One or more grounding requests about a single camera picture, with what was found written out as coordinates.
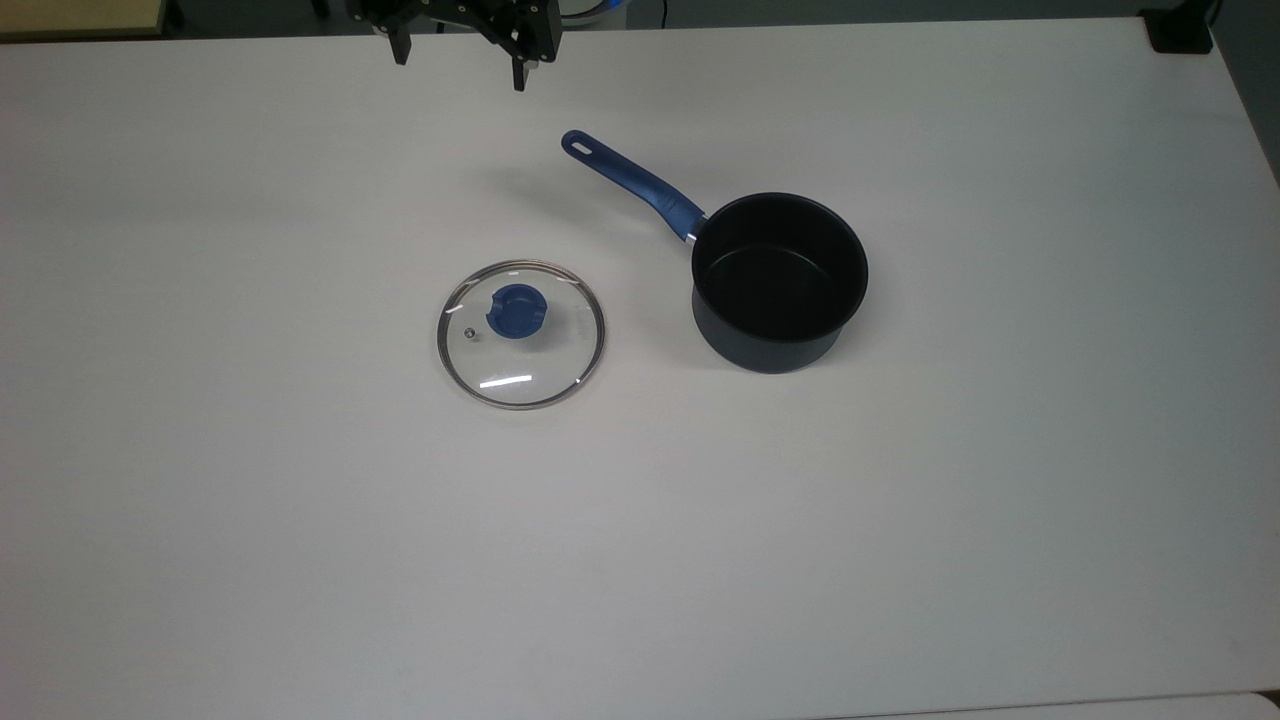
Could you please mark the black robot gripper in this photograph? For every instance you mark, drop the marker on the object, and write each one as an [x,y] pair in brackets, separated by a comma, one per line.
[455,12]

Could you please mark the glass lid with blue knob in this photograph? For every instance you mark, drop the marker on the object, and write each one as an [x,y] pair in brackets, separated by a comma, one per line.
[520,335]

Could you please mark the blue round object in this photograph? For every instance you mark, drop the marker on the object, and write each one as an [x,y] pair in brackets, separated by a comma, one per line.
[608,4]

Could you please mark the light wooden desk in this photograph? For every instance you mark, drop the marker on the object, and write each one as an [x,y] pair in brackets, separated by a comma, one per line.
[75,15]

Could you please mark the black table clamp block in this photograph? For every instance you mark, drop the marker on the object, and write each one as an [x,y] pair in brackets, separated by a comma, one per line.
[1180,30]

